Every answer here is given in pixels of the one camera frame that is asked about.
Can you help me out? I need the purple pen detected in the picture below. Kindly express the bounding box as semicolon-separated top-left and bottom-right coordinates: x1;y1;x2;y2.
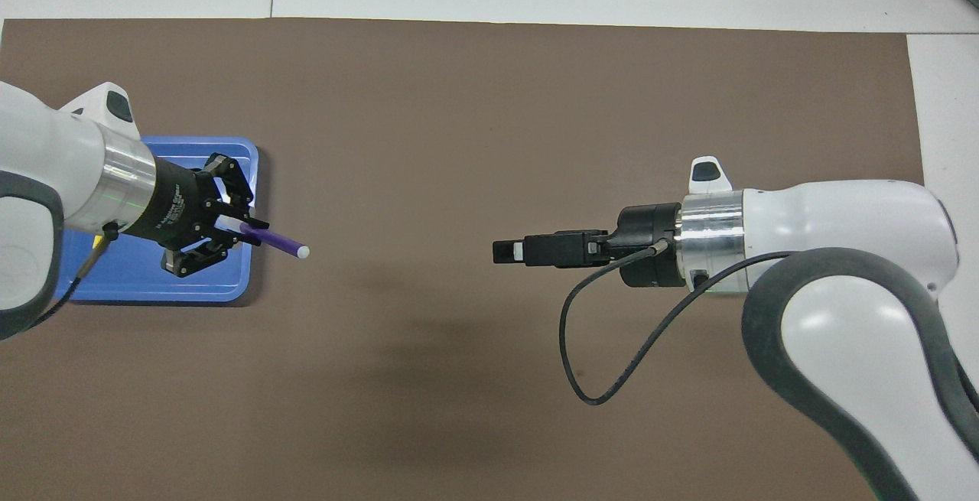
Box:
216;216;311;260

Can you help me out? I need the blue plastic tray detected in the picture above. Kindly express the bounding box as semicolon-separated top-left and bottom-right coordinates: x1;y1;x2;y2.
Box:
55;136;259;303

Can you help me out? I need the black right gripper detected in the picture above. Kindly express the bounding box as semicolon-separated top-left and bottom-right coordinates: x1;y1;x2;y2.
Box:
492;204;683;288

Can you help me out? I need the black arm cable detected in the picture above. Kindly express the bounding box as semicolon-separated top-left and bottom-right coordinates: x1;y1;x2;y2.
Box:
23;224;119;326
559;239;792;406

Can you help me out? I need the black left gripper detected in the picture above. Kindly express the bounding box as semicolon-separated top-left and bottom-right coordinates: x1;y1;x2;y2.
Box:
122;153;270;278

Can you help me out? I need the brown table mat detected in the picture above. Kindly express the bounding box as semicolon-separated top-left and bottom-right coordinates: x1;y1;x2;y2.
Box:
0;18;963;501

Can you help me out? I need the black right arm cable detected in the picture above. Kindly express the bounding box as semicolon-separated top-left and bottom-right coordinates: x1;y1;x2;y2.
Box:
559;239;792;406

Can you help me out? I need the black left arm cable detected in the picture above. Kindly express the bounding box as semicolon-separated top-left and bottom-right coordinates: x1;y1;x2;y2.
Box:
23;224;119;326

